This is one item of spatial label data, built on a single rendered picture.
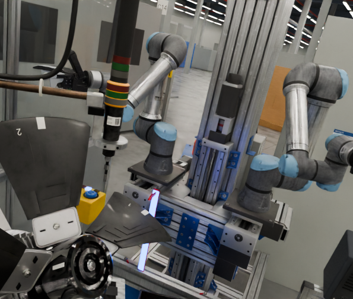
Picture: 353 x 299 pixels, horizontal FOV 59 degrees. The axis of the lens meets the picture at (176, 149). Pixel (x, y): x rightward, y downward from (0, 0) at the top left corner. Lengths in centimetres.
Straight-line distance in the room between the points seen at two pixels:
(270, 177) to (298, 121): 30
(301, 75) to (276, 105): 749
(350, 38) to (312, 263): 162
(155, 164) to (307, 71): 77
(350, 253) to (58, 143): 79
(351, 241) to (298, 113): 47
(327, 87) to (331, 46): 100
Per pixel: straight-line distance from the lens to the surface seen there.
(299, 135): 117
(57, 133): 78
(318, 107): 137
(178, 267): 186
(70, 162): 75
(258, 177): 138
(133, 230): 85
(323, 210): 255
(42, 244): 71
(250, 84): 151
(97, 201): 118
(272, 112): 878
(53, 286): 66
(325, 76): 134
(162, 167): 153
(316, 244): 267
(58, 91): 62
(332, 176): 118
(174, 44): 144
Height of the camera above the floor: 166
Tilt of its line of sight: 19 degrees down
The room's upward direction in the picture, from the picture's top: 12 degrees clockwise
